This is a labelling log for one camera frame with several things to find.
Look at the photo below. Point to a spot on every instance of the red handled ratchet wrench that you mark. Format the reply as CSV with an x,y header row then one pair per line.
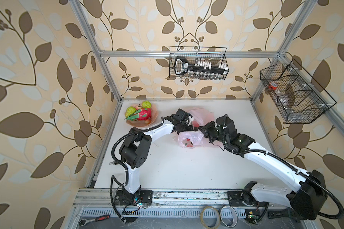
x,y
84,222

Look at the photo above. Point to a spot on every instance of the black wire basket right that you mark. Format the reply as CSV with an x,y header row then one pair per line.
x,y
303,98

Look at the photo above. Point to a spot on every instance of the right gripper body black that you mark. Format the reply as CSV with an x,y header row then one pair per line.
x,y
211,133

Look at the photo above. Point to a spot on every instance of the red capped plastic bottle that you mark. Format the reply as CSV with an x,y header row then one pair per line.
x,y
273,87

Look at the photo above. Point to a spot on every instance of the green wrinkled fruit back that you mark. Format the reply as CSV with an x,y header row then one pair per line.
x,y
146,104

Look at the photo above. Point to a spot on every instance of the pink fruit plate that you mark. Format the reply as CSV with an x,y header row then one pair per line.
x,y
142,123

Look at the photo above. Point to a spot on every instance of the tape roll right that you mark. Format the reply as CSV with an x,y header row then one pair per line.
x,y
229,217

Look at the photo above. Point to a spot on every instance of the black wire basket centre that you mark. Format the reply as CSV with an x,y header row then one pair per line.
x,y
215,55

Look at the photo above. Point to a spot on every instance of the black adjustable wrench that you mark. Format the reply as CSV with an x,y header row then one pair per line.
x,y
284,214

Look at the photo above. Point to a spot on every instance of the aluminium frame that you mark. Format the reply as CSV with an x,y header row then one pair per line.
x,y
100,55

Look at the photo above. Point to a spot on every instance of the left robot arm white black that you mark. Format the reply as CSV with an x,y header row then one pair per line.
x,y
131,152

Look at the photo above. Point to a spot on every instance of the black wire basket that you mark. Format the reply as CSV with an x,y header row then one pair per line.
x,y
215,55
303,98

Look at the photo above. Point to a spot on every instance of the tape roll left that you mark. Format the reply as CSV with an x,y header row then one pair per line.
x,y
210,217

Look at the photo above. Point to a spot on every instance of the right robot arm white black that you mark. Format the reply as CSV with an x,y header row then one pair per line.
x,y
304,192

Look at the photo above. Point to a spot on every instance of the tape roll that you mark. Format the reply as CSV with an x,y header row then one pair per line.
x,y
210,217
229,217

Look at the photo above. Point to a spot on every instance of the red dragon fruit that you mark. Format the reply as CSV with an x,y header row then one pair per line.
x,y
140,115

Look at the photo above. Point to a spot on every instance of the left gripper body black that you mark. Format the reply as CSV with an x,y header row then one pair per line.
x,y
185,127

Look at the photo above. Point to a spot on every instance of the pink plastic bag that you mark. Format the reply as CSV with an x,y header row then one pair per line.
x,y
195,138

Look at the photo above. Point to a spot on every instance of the black socket tool set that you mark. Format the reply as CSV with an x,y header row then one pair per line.
x,y
181,66

